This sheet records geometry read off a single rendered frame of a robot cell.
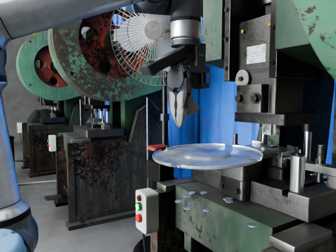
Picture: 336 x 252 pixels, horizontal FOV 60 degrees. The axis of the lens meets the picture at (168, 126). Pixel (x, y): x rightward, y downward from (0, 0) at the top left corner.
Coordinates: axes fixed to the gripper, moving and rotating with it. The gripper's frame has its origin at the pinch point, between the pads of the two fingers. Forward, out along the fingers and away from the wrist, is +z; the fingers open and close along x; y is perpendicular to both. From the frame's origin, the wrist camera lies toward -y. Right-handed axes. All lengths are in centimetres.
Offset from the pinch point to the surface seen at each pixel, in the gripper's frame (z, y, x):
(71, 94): -10, 44, 307
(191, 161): 9.4, 2.1, -3.4
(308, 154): 10.6, 42.4, -8.1
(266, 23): -27.4, 28.1, -2.5
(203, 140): 35, 142, 171
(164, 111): 1, 47, 87
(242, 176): 15.3, 19.0, -4.0
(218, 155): 8.5, 9.3, -5.0
